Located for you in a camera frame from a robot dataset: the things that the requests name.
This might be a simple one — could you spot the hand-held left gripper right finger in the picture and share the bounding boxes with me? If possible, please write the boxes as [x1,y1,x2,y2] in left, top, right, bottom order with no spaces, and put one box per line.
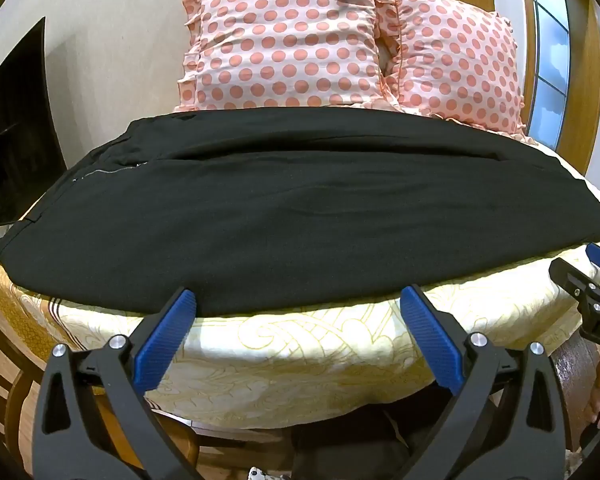
[400,285,566,480]

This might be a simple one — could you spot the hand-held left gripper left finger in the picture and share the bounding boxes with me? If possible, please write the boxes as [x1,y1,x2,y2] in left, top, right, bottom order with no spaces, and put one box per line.
[39,287,201,480]

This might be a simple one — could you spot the black pants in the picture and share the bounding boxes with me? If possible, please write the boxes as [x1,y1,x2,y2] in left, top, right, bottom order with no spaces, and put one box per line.
[0,106,600,317]

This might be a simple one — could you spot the yellow patterned bed sheet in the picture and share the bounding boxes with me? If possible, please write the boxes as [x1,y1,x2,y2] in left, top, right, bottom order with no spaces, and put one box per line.
[0,137,600,466]

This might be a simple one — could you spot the window glass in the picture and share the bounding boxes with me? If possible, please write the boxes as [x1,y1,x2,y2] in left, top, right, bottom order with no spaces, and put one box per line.
[525,0,581,152]

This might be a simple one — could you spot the small pink polka dot pillow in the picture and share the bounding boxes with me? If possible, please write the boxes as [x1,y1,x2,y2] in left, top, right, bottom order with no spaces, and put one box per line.
[372,0,528,143]

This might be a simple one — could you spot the large pink polka dot pillow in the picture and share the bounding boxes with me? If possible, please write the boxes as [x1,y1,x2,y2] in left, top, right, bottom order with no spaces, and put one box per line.
[172,0,401,113]

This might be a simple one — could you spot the wooden bed frame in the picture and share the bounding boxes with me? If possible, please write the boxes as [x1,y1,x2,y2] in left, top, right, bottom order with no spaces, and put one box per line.
[0,225,291,473]

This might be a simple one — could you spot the wooden window frame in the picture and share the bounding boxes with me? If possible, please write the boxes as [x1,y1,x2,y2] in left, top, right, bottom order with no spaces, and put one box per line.
[454,0,600,182]

